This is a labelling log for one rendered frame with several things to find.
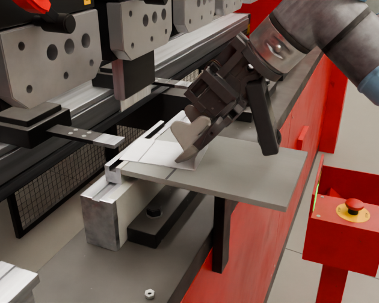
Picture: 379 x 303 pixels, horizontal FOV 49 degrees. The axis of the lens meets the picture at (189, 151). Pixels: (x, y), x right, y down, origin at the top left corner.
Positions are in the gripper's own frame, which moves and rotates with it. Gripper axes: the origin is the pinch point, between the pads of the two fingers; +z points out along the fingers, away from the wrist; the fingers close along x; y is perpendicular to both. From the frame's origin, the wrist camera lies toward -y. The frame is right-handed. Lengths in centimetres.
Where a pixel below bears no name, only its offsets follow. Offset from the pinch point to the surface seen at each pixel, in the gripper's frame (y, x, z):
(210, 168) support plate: -4.0, 2.7, -2.0
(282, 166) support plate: -12.3, -1.1, -9.0
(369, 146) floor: -115, -232, 36
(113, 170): 7.2, 6.3, 8.5
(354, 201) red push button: -36.4, -24.4, -4.3
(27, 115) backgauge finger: 25.6, -0.8, 18.2
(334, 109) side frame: -73, -213, 29
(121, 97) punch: 13.9, 3.0, -0.8
